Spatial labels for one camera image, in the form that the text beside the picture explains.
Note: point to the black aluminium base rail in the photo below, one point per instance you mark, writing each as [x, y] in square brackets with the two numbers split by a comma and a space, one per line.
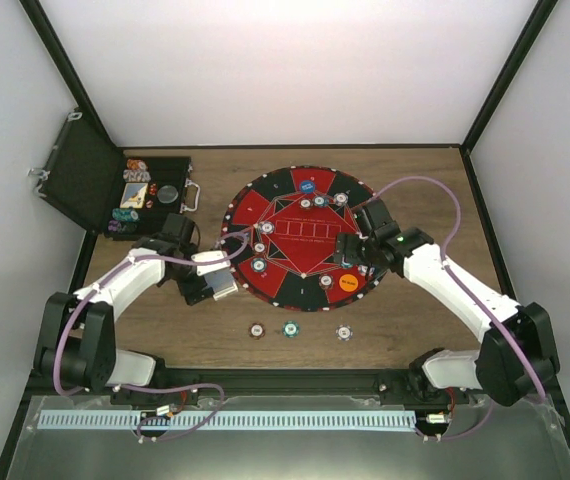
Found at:
[389, 386]

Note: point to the blue green chips seat two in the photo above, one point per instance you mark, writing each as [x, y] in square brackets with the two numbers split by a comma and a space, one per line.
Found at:
[258, 264]

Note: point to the blue green chip stack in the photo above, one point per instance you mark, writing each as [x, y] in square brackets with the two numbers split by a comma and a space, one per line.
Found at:
[290, 329]

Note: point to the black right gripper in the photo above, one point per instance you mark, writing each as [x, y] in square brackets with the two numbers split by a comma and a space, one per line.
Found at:
[350, 255]

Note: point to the orange black chip stack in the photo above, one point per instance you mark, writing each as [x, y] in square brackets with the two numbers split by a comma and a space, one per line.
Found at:
[256, 330]

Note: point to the blue small blind button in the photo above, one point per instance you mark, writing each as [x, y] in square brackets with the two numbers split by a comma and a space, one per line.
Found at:
[307, 186]

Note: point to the light blue slotted cable duct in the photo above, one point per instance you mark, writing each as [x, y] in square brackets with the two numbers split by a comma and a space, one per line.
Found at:
[369, 420]

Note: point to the purple white chip stack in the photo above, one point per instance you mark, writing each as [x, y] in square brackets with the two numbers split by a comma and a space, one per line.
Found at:
[344, 332]

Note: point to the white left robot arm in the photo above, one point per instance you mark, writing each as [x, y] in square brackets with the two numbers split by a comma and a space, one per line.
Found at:
[77, 348]

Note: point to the purple white chips seat four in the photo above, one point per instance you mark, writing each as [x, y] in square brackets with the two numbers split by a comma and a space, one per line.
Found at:
[266, 227]

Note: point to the card pack inside case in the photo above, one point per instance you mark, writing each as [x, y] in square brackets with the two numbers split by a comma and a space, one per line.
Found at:
[133, 195]

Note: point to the blue green chips top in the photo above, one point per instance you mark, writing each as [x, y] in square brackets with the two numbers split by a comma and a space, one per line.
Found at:
[319, 201]

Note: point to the green chips inside case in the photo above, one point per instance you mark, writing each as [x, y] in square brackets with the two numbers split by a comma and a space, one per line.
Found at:
[124, 221]

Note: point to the orange big blind button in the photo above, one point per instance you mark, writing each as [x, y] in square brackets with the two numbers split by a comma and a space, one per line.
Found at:
[349, 283]

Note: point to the round dealer button in case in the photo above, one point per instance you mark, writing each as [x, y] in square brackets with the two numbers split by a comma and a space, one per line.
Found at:
[167, 194]

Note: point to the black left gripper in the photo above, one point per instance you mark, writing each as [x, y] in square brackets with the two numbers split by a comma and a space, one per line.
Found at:
[187, 290]

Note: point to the round red black poker mat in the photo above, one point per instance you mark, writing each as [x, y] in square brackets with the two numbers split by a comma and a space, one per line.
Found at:
[300, 249]

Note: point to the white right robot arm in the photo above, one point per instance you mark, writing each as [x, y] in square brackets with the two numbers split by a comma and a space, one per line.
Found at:
[517, 352]

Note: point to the black poker chip case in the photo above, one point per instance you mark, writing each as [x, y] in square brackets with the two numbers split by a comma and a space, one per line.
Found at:
[82, 178]

